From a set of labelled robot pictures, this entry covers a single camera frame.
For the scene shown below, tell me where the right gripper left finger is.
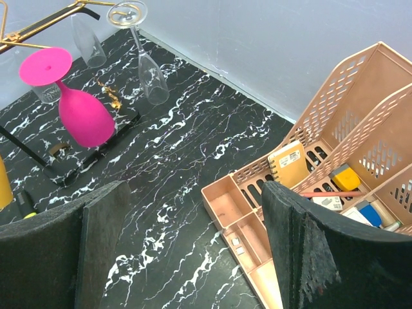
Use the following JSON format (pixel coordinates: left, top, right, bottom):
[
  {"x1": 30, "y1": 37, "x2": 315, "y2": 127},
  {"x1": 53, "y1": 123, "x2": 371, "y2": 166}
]
[{"x1": 1, "y1": 181, "x2": 131, "y2": 308}]

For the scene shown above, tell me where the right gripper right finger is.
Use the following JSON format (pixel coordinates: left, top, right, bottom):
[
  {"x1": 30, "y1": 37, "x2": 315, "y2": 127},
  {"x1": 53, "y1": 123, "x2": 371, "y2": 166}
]
[{"x1": 261, "y1": 181, "x2": 411, "y2": 308}]

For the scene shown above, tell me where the orange plastic wine glass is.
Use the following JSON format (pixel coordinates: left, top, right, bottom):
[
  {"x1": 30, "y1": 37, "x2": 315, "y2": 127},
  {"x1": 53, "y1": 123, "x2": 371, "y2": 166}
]
[{"x1": 0, "y1": 158, "x2": 14, "y2": 210}]

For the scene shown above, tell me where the gold wire wine glass rack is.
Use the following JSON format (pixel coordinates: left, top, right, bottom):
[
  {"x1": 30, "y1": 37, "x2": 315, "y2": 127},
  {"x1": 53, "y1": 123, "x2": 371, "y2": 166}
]
[{"x1": 1, "y1": 1, "x2": 141, "y2": 187}]

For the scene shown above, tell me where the pink plastic wine glass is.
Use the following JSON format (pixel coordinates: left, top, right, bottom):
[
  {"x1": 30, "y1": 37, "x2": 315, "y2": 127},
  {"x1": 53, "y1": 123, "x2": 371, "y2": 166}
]
[{"x1": 19, "y1": 47, "x2": 115, "y2": 147}]

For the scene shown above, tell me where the clear wine glass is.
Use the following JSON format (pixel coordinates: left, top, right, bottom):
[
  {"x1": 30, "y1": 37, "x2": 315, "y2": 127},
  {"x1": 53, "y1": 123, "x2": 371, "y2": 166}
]
[
  {"x1": 71, "y1": 14, "x2": 107, "y2": 68},
  {"x1": 107, "y1": 1, "x2": 169, "y2": 106},
  {"x1": 32, "y1": 82, "x2": 61, "y2": 104}
]

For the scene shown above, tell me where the black yellow screwdriver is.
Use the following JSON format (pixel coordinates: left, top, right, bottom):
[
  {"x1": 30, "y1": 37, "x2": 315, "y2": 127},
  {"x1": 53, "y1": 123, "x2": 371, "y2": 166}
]
[{"x1": 16, "y1": 190, "x2": 37, "y2": 219}]

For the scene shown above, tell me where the blue grey eraser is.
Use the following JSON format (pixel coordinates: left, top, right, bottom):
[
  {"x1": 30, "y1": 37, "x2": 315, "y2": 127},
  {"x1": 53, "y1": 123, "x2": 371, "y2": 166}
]
[{"x1": 355, "y1": 201, "x2": 382, "y2": 228}]

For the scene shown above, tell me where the yellow spiral notebook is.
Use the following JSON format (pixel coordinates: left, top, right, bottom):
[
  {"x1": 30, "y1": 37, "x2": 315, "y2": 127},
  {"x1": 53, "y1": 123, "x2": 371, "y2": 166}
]
[{"x1": 267, "y1": 140, "x2": 310, "y2": 189}]

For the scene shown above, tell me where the peach desk organizer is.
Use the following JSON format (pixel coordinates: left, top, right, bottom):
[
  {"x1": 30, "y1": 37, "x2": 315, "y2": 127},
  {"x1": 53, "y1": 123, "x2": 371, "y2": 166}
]
[{"x1": 201, "y1": 42, "x2": 411, "y2": 308}]

